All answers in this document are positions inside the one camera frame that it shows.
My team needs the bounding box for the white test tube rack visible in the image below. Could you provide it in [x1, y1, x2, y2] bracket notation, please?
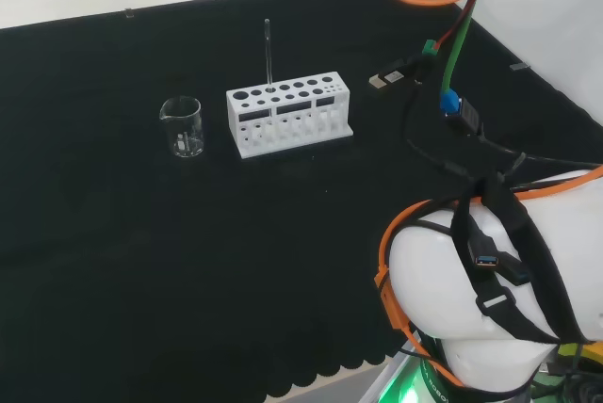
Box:
[225, 71, 355, 160]

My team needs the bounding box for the blue cable plug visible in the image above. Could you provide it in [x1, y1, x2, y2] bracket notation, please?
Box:
[438, 88, 463, 119]

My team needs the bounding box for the clear glass beaker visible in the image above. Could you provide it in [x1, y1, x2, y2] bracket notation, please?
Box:
[158, 95, 205, 160]

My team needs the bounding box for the black bench cloth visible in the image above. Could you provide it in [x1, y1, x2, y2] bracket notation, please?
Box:
[0, 0, 603, 403]

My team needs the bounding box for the black cable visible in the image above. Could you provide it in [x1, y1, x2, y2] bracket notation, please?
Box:
[399, 82, 603, 176]

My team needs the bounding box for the silver and black usb plug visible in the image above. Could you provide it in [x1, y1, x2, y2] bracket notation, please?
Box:
[368, 57, 431, 92]

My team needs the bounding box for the green cable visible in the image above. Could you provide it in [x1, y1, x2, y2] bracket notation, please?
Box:
[441, 0, 473, 93]

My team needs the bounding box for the clear glass rod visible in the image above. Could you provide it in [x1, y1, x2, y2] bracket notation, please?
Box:
[263, 18, 275, 93]

